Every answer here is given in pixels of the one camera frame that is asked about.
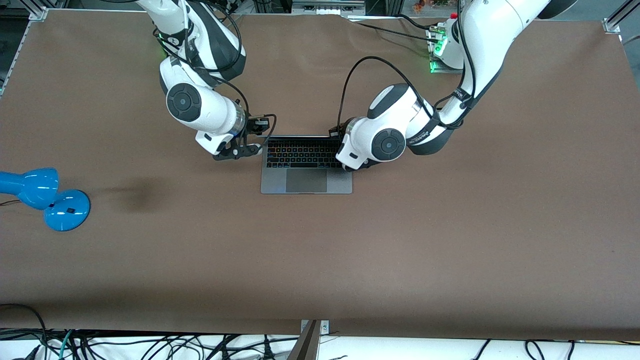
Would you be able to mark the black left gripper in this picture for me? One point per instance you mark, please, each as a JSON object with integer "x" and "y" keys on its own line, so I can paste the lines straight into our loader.
{"x": 336, "y": 133}

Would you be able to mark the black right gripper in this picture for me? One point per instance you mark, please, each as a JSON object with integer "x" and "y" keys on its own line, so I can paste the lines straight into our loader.
{"x": 255, "y": 125}

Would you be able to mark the grey laptop with black keyboard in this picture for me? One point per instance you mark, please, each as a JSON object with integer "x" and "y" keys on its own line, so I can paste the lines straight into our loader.
{"x": 305, "y": 180}

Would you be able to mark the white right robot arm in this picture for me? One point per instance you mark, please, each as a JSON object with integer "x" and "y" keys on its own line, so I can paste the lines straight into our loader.
{"x": 200, "y": 107}

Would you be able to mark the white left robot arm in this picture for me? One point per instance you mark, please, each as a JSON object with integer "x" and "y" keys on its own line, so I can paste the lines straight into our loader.
{"x": 490, "y": 30}

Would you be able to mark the grey box with sockets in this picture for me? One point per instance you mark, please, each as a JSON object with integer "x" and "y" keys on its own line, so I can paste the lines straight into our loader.
{"x": 327, "y": 7}

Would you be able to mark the brown table cloth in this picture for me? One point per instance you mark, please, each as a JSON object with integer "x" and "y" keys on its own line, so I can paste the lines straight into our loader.
{"x": 350, "y": 260}

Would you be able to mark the dark metal bar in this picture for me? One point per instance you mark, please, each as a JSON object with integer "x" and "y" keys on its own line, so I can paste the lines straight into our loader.
{"x": 306, "y": 345}

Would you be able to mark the blue desk lamp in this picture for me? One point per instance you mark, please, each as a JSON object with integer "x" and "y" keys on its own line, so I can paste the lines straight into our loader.
{"x": 35, "y": 190}

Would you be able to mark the small aluminium bracket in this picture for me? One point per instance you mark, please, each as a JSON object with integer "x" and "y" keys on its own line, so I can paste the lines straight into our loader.
{"x": 324, "y": 326}

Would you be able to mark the aluminium frame profile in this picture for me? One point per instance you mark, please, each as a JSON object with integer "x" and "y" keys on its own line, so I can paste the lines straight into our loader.
{"x": 617, "y": 17}
{"x": 36, "y": 11}

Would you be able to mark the aluminium table edge rail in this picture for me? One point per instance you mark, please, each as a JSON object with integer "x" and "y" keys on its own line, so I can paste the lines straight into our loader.
{"x": 12, "y": 60}

